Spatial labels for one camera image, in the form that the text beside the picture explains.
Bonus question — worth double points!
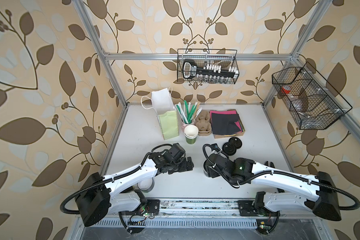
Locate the cup of wrapped straws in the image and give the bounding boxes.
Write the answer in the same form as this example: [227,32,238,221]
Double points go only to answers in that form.
[174,100,203,125]

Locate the black wire basket right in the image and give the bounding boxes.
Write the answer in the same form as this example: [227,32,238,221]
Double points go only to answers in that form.
[272,62,353,130]

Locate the stack of coloured napkins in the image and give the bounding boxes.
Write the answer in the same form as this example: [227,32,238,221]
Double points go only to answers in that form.
[210,110,245,135]

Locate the green white paper bag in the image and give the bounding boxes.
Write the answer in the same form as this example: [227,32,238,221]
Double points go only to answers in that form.
[141,88,179,140]

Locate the black wire basket back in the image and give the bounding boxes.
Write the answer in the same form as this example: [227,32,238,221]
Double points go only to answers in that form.
[177,48,240,85]

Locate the black coffee lid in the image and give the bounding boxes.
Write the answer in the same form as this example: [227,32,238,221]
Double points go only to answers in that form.
[229,137,243,149]
[223,142,237,156]

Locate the black wire basket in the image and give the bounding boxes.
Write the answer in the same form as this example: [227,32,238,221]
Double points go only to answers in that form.
[177,48,240,85]
[272,62,353,130]

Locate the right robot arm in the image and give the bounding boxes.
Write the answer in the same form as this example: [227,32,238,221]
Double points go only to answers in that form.
[203,152,360,222]

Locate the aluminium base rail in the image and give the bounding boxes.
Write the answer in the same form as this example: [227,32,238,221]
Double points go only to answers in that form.
[74,197,319,220]

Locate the black tool in basket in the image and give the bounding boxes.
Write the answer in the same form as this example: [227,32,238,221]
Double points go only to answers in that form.
[181,60,239,79]

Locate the brown pulp cup carriers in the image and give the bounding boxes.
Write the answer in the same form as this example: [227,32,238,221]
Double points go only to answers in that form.
[195,110,212,136]

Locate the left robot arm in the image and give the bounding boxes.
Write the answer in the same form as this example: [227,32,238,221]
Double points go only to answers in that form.
[60,143,194,227]

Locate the grey duct tape roll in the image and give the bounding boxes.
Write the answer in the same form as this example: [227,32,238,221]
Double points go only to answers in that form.
[137,178,155,193]

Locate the red capped plastic bottle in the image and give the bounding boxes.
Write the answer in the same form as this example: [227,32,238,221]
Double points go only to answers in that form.
[281,86,303,115]

